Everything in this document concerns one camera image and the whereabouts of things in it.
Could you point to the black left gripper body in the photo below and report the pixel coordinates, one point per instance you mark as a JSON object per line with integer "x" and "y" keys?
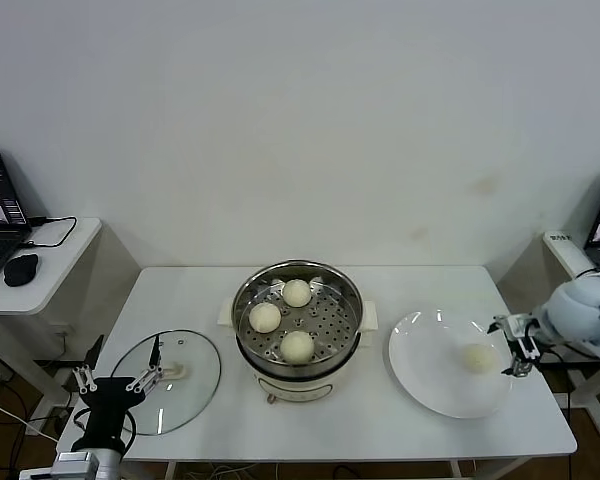
{"x": 110, "y": 402}

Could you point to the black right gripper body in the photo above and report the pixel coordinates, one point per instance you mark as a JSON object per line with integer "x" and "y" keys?
{"x": 530, "y": 330}

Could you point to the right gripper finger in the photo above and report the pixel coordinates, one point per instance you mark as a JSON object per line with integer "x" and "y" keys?
{"x": 505, "y": 322}
{"x": 522, "y": 362}

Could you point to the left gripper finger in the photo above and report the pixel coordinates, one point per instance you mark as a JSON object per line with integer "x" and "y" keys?
{"x": 82, "y": 377}
{"x": 154, "y": 355}

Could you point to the round glass pot lid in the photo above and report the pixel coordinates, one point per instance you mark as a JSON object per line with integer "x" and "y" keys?
{"x": 190, "y": 350}

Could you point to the white steamed baozi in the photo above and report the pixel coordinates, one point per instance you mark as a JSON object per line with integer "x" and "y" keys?
{"x": 478, "y": 359}
{"x": 297, "y": 293}
{"x": 296, "y": 347}
{"x": 265, "y": 317}

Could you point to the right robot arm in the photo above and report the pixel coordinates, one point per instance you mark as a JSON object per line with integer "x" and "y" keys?
{"x": 585, "y": 315}

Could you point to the perforated steel steamer basket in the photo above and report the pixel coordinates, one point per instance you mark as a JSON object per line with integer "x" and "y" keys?
{"x": 340, "y": 300}

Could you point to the round white plate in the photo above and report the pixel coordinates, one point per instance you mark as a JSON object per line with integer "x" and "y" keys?
{"x": 430, "y": 340}

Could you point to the black computer mouse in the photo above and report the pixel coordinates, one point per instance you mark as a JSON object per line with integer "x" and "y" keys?
{"x": 22, "y": 270}

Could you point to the cream electric cooker pot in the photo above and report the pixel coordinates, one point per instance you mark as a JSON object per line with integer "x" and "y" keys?
{"x": 300, "y": 385}

